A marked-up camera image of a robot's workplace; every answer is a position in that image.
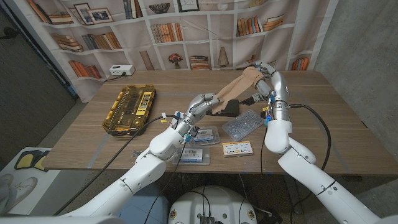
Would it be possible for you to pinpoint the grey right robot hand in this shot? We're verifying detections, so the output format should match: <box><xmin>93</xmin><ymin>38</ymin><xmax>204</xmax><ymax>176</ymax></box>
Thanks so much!
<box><xmin>253</xmin><ymin>61</ymin><xmax>290</xmax><ymax>106</ymax></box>

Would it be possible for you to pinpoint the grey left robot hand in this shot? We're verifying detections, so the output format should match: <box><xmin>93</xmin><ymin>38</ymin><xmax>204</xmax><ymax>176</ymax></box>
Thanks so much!
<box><xmin>183</xmin><ymin>93</ymin><xmax>221</xmax><ymax>124</ymax></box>

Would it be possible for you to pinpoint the beige nylon stocking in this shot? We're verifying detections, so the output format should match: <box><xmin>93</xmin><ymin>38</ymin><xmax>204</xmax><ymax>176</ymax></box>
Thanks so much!
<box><xmin>212</xmin><ymin>66</ymin><xmax>265</xmax><ymax>115</ymax></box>

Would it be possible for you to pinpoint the white power strip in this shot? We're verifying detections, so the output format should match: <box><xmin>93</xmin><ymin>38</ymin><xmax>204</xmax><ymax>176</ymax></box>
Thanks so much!
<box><xmin>109</xmin><ymin>64</ymin><xmax>136</xmax><ymax>77</ymax></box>

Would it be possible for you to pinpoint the black hex key set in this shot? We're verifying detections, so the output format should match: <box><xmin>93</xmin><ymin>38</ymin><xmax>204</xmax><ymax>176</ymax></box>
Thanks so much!
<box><xmin>239</xmin><ymin>93</ymin><xmax>265</xmax><ymax>106</ymax></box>

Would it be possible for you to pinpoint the black rectangular box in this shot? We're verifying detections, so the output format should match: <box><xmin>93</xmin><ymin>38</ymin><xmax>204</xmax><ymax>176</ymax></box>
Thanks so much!
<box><xmin>211</xmin><ymin>98</ymin><xmax>241</xmax><ymax>118</ymax></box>

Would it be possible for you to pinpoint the clear case with blue label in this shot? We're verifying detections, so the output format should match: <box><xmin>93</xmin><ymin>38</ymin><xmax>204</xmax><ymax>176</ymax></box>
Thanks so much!
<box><xmin>174</xmin><ymin>146</ymin><xmax>211</xmax><ymax>166</ymax></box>
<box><xmin>191</xmin><ymin>126</ymin><xmax>221</xmax><ymax>147</ymax></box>

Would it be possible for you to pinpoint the orange and white card box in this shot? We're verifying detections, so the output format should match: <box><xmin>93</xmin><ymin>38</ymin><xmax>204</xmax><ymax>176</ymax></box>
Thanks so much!
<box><xmin>221</xmin><ymin>141</ymin><xmax>254</xmax><ymax>158</ymax></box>

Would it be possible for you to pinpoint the printed bookshelf backdrop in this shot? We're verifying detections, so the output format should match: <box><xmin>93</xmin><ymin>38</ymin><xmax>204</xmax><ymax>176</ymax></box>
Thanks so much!
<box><xmin>4</xmin><ymin>0</ymin><xmax>340</xmax><ymax>103</ymax></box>

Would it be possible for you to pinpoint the yellow transparent tool case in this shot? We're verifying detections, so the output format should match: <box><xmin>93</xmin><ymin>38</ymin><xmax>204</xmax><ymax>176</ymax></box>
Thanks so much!
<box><xmin>101</xmin><ymin>83</ymin><xmax>156</xmax><ymax>137</ymax></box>

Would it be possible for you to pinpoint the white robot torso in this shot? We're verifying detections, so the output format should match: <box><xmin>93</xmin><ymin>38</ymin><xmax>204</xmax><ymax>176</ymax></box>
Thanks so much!
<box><xmin>167</xmin><ymin>185</ymin><xmax>258</xmax><ymax>224</ymax></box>

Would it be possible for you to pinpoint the grey table leg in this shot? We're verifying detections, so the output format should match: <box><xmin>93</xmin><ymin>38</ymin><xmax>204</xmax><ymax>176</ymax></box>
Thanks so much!
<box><xmin>282</xmin><ymin>180</ymin><xmax>304</xmax><ymax>215</ymax></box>

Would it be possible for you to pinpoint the black floor power adapter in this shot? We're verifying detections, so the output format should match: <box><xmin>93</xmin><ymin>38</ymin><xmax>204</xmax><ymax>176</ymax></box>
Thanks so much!
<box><xmin>257</xmin><ymin>211</ymin><xmax>284</xmax><ymax>224</ymax></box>

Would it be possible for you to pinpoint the white floor mat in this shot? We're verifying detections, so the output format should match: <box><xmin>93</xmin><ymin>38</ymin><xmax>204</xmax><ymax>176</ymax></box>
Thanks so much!
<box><xmin>0</xmin><ymin>146</ymin><xmax>62</xmax><ymax>215</ymax></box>

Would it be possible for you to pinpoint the yellow and black floor pad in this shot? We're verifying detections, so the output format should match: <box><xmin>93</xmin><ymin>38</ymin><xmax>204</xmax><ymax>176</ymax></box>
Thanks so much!
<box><xmin>14</xmin><ymin>149</ymin><xmax>50</xmax><ymax>172</ymax></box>

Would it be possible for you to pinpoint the white shoe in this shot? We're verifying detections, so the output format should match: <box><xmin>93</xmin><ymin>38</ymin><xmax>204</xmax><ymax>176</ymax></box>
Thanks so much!
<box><xmin>9</xmin><ymin>177</ymin><xmax>39</xmax><ymax>203</ymax></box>

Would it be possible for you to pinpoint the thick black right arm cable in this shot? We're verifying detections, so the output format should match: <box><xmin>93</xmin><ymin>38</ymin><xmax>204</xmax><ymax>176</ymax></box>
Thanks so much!
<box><xmin>289</xmin><ymin>103</ymin><xmax>332</xmax><ymax>224</ymax></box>

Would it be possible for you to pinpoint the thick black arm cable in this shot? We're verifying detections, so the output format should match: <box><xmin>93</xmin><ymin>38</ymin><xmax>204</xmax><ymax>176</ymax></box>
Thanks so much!
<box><xmin>289</xmin><ymin>103</ymin><xmax>332</xmax><ymax>224</ymax></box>
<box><xmin>54</xmin><ymin>114</ymin><xmax>175</xmax><ymax>216</ymax></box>

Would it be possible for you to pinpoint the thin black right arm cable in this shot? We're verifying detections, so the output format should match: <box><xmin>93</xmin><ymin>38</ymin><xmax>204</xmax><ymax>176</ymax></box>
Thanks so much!
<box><xmin>259</xmin><ymin>124</ymin><xmax>267</xmax><ymax>175</ymax></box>

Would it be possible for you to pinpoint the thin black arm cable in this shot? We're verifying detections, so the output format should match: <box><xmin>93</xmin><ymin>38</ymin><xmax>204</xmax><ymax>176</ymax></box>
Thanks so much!
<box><xmin>259</xmin><ymin>124</ymin><xmax>267</xmax><ymax>175</ymax></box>
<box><xmin>142</xmin><ymin>139</ymin><xmax>187</xmax><ymax>224</ymax></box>

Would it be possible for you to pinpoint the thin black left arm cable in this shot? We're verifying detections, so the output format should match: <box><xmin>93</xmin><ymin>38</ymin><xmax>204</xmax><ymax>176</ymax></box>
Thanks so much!
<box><xmin>142</xmin><ymin>139</ymin><xmax>187</xmax><ymax>224</ymax></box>

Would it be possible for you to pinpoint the black power strip cable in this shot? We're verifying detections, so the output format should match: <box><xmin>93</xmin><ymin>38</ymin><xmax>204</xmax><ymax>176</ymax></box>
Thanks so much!
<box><xmin>103</xmin><ymin>73</ymin><xmax>127</xmax><ymax>83</ymax></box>

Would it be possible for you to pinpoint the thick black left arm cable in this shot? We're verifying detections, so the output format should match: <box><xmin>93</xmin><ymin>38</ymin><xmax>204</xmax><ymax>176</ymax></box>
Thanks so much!
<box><xmin>54</xmin><ymin>114</ymin><xmax>175</xmax><ymax>216</ymax></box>

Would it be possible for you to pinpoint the black coiled wall cable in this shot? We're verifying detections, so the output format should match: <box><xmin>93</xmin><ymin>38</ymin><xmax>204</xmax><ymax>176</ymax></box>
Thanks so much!
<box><xmin>0</xmin><ymin>27</ymin><xmax>18</xmax><ymax>40</ymax></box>

